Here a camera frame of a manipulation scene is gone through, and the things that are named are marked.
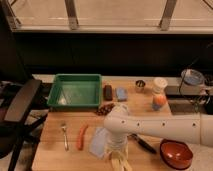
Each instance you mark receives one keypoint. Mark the yellow banana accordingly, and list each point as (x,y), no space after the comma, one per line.
(120,162)

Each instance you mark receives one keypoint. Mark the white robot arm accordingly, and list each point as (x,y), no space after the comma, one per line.
(195,128)

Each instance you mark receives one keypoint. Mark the green plastic tray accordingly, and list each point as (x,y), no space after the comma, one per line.
(71,91)

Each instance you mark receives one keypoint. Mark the dark brown block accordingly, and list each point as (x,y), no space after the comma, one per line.
(108,96)

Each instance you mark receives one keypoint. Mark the blue sponge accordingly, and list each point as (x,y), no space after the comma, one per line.
(121,94)

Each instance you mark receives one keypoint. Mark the bunch of dark grapes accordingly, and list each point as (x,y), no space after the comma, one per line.
(105,109)

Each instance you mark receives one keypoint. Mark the small metal cup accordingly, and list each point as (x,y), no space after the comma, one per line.
(139,85)

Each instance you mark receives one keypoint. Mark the white capped bottle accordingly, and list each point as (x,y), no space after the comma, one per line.
(159,97)

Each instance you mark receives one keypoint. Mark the metal fork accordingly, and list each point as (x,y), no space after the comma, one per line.
(63,128)

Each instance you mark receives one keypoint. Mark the orange carrot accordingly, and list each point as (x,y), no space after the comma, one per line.
(80,137)

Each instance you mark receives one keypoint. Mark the grey folded cloth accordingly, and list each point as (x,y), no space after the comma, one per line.
(98,141)

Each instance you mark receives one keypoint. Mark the round blue grey lid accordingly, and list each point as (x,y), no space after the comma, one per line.
(192,77)

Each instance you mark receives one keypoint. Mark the black office chair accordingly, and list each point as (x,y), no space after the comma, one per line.
(13,130)

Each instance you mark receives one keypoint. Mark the red bowl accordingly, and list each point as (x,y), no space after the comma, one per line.
(176,155)

